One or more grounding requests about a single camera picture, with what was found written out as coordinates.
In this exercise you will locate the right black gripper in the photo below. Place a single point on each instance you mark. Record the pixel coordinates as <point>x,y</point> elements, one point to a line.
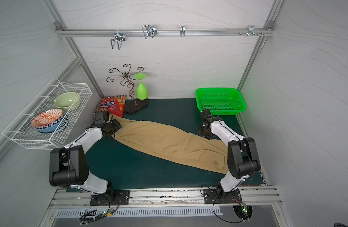
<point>205,132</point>

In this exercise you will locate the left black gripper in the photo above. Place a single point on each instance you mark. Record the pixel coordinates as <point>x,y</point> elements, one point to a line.
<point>111,127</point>

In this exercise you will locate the tan long pants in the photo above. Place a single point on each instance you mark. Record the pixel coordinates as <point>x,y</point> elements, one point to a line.
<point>173,144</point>

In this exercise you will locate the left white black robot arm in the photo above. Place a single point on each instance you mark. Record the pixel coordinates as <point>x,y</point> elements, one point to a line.
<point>69,167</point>

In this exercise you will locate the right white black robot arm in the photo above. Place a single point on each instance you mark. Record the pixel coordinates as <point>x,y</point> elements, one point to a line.
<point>243,159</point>

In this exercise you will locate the red snack bag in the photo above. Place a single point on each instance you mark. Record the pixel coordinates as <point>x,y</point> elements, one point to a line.
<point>113,104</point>

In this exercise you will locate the dark metal scroll stand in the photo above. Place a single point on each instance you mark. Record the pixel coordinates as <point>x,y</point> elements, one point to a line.
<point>133,83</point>

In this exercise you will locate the green plastic basket tray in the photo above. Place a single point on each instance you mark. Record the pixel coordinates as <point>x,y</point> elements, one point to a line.
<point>220,101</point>

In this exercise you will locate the dark green table mat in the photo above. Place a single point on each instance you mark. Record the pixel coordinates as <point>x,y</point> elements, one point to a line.
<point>127,168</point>

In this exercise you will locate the green plastic goblet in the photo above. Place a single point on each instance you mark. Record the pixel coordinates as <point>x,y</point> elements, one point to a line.
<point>141,88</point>

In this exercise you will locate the light green ceramic bowl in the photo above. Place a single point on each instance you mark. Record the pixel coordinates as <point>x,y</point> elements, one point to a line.
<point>68,101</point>

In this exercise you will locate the orange blue patterned bowl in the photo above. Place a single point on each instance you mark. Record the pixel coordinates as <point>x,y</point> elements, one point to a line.
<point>48,121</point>

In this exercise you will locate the white vent grille strip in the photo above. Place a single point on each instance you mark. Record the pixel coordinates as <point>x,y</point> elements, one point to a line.
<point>143,212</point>

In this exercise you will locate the double prong metal hook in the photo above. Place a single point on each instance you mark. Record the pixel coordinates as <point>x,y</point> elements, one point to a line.
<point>118,40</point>

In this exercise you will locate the metal clip hook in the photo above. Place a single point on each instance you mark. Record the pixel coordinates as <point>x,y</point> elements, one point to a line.
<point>149,31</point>

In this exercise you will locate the right end metal hook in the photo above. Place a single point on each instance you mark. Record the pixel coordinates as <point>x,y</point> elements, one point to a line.
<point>251,33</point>

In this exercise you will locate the white wire wall basket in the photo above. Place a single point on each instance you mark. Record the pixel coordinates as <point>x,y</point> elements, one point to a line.
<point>20,130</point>

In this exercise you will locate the right black mount plate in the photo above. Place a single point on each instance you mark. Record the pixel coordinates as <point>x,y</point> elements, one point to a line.
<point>216,196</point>

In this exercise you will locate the black mount plate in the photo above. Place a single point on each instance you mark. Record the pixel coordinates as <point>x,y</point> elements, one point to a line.
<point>117,197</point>
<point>216,196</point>

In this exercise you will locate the left black mount plate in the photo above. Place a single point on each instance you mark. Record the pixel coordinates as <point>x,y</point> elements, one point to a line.
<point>117,197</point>

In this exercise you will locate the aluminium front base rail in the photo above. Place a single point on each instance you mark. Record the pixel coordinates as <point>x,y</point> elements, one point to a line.
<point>168,197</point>

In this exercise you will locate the small metal bracket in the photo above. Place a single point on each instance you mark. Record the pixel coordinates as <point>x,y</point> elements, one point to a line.
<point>182,31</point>

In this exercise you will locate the aluminium top rail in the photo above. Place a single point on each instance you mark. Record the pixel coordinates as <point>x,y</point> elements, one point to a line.
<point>189,32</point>

